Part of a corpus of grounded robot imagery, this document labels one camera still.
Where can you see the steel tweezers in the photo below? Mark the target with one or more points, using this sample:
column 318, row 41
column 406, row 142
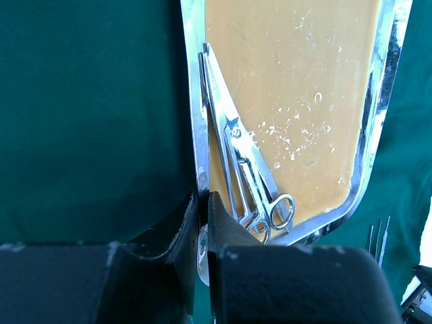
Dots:
column 377, row 240

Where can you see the steel tray with orange liner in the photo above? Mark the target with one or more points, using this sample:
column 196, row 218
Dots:
column 311, row 81

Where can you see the green surgical cloth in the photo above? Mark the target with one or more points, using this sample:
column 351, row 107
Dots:
column 96, row 131

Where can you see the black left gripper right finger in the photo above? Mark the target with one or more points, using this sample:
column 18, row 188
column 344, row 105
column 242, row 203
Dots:
column 255, row 283

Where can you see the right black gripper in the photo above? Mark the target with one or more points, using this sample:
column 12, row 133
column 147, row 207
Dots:
column 417, row 307

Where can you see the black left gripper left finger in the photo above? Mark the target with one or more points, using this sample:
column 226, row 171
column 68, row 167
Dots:
column 149, row 279

